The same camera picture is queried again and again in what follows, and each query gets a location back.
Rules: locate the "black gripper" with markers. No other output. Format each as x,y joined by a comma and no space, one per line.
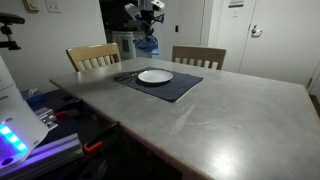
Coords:
149,17

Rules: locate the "blue towel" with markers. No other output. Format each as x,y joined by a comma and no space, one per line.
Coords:
146,45

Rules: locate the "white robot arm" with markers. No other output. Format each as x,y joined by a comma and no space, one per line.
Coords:
135,9

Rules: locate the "white round plate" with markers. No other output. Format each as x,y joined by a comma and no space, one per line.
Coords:
155,76

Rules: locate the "white control cabinet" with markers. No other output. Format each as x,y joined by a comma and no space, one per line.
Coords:
125,45

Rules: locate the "silver metal fork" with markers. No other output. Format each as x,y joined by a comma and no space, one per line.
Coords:
126,76

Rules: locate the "brown wooden slat-back chair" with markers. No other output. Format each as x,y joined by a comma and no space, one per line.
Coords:
200,55

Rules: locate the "light wooden slat-back chair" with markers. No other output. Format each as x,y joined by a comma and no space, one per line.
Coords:
93,55

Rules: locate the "dark blue placemat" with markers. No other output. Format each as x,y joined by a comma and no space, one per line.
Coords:
173,88

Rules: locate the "orange and black clamp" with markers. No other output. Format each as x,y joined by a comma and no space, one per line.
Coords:
100,138

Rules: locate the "blue box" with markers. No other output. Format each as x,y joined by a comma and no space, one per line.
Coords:
32,97

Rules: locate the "white door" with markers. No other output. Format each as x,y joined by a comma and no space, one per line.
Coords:
283,40

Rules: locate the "white device with blue LEDs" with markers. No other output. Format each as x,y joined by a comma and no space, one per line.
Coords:
16,120

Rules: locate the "black wall switch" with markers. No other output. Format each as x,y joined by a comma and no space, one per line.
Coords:
176,28

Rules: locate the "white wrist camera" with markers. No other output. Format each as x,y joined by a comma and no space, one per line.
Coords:
158,5

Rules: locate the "beige round wall dial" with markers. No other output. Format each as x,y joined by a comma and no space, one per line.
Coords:
32,5

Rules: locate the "silver metal bracket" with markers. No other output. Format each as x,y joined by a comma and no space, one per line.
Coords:
46,117

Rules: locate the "black camera stand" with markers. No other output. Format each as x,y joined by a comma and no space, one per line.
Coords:
8,20

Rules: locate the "aluminium extrusion rail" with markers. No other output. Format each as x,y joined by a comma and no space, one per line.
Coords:
50,153

